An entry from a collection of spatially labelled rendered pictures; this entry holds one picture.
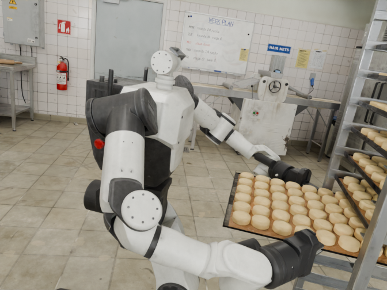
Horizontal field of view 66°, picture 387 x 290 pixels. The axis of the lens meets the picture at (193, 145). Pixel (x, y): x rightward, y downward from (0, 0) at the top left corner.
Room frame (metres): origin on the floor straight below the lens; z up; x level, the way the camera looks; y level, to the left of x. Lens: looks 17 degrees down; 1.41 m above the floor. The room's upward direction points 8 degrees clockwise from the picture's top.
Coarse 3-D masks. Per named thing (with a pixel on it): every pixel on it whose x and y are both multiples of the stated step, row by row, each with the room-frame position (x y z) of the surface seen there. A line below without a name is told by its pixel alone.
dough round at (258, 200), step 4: (256, 196) 0.87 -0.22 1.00; (260, 196) 0.88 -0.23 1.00; (256, 200) 0.85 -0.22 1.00; (260, 200) 0.85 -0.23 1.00; (264, 200) 0.85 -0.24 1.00; (268, 200) 0.85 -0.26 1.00; (256, 204) 0.84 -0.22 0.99; (260, 204) 0.83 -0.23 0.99; (264, 204) 0.83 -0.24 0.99; (268, 204) 0.84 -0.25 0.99
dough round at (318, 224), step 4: (316, 220) 0.77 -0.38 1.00; (320, 220) 0.77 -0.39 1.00; (324, 220) 0.78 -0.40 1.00; (316, 224) 0.75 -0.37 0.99; (320, 224) 0.75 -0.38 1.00; (324, 224) 0.75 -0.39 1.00; (328, 224) 0.76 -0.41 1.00; (316, 228) 0.75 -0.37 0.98; (320, 228) 0.74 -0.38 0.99; (324, 228) 0.74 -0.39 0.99; (328, 228) 0.74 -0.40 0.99
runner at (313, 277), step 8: (312, 272) 1.04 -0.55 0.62; (304, 280) 1.02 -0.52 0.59; (312, 280) 1.02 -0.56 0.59; (320, 280) 1.03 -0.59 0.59; (328, 280) 1.03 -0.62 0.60; (336, 280) 1.02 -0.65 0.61; (344, 280) 1.02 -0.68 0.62; (336, 288) 1.00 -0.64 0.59; (344, 288) 1.00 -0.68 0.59; (368, 288) 1.00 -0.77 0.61; (376, 288) 1.00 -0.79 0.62
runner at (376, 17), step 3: (375, 12) 1.05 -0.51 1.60; (378, 12) 1.04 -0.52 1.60; (381, 12) 1.04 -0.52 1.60; (384, 12) 1.04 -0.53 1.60; (375, 15) 1.05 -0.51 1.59; (378, 15) 1.04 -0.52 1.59; (381, 15) 1.04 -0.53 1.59; (384, 15) 1.04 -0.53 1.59; (375, 18) 1.02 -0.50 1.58; (378, 18) 1.02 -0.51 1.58; (381, 18) 1.02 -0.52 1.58; (384, 18) 1.02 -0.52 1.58
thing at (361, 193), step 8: (344, 184) 0.97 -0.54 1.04; (352, 184) 0.93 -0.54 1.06; (360, 184) 0.98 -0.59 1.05; (368, 184) 0.95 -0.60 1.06; (352, 192) 0.91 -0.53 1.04; (360, 192) 0.87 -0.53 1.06; (368, 192) 0.91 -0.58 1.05; (360, 200) 0.81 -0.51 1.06; (368, 200) 0.82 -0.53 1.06; (376, 200) 0.84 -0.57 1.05; (360, 208) 0.80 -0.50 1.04; (368, 208) 0.78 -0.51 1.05; (368, 216) 0.73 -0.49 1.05
